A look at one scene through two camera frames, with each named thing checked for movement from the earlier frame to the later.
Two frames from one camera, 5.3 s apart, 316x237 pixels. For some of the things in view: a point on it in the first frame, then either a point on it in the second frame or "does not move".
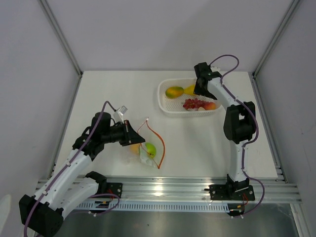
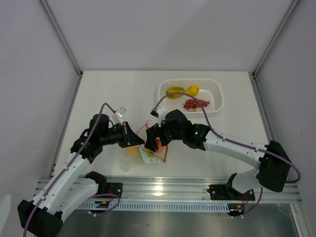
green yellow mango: x=174 y=92 does not move
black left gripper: x=130 y=136 does not move
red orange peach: x=210 y=105 -> x=160 y=146
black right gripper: x=198 y=91 -> x=155 y=132
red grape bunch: x=193 y=103 does not move
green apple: x=151 y=149 does not move
